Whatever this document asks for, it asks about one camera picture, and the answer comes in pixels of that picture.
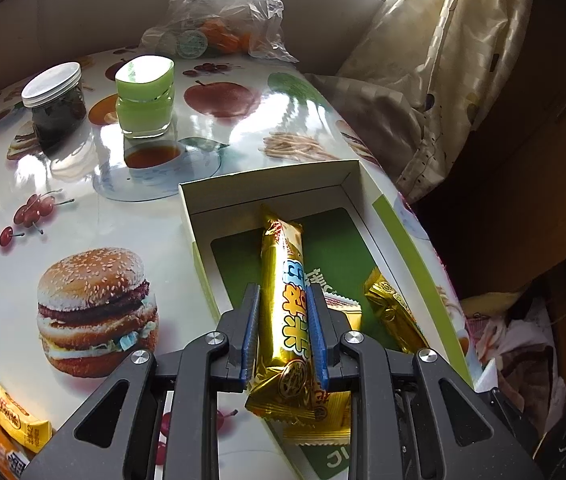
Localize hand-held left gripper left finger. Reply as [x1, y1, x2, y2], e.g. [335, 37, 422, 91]
[22, 282, 262, 480]

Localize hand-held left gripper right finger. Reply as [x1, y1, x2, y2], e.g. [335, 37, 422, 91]
[305, 282, 546, 480]

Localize gold snack bar blue print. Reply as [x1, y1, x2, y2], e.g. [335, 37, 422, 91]
[245, 203, 314, 418]

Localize green cardboard box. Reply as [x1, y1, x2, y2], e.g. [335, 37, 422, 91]
[178, 159, 476, 480]

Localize long gold snack packet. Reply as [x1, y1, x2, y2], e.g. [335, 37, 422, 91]
[363, 266, 431, 356]

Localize colourful patterned cloth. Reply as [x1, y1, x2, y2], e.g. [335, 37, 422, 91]
[458, 250, 566, 441]

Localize yellow snack packet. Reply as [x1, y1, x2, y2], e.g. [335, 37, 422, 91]
[0, 366, 52, 453]

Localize green jar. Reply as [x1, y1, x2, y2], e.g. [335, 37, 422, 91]
[114, 55, 176, 140]

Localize small round lidded cup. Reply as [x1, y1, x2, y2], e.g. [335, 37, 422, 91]
[175, 29, 210, 58]

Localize clear jar dark contents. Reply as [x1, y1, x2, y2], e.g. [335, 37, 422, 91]
[21, 61, 88, 153]

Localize orange fruit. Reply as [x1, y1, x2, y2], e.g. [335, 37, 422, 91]
[200, 17, 254, 53]

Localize cream patterned curtain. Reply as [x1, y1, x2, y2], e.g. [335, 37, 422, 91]
[305, 0, 536, 203]

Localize dark wooden cabinet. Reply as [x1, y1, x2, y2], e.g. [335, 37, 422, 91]
[413, 0, 566, 301]

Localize clear plastic bag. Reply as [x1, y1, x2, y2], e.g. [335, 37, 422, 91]
[140, 0, 298, 63]

